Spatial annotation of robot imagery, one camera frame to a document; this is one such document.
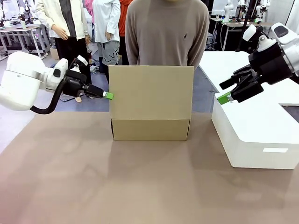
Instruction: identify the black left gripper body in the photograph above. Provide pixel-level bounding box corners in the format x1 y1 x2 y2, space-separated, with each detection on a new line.
62 69 91 98

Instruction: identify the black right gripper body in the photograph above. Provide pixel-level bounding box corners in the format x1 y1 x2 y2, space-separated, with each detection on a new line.
249 42 295 86

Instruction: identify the brown cardboard shoe box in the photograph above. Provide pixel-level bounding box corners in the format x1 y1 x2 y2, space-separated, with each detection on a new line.
108 65 195 141

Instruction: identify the white plastic storage box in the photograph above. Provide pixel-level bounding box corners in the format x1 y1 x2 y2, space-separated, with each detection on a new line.
211 93 299 170

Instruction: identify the cream jacket person's hand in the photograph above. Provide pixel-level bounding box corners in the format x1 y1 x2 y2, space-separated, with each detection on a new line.
51 23 70 40

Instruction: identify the black slanted pole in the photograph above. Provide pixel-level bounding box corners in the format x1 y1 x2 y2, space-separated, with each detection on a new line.
237 0 257 52

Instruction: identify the background table with robots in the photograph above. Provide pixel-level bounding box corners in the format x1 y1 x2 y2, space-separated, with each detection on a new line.
210 18 274 52

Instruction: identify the person in white shirt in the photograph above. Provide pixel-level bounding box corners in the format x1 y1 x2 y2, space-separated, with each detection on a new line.
92 0 121 74

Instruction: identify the person in cream jacket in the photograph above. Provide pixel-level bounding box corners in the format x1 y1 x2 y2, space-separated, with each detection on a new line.
35 0 94 103

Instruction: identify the grey background workbench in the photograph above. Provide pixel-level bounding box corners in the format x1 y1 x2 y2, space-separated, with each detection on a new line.
0 24 51 59

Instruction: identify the person in red top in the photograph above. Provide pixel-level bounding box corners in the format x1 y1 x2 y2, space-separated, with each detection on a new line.
118 0 131 38

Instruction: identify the person in pink top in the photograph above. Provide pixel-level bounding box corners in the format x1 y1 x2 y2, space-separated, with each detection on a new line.
84 0 95 35

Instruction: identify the person's torso beige sweater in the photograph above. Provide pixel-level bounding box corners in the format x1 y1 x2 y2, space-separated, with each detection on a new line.
125 0 210 67

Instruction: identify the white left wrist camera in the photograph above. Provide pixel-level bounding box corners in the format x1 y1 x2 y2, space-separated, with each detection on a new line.
70 55 89 72

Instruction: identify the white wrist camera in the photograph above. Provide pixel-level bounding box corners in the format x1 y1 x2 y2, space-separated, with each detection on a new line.
70 55 89 72
242 24 278 52

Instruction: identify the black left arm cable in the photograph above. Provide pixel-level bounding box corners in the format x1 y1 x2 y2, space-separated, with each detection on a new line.
30 77 71 115

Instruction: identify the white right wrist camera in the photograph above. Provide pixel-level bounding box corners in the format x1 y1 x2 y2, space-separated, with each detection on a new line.
242 24 278 52

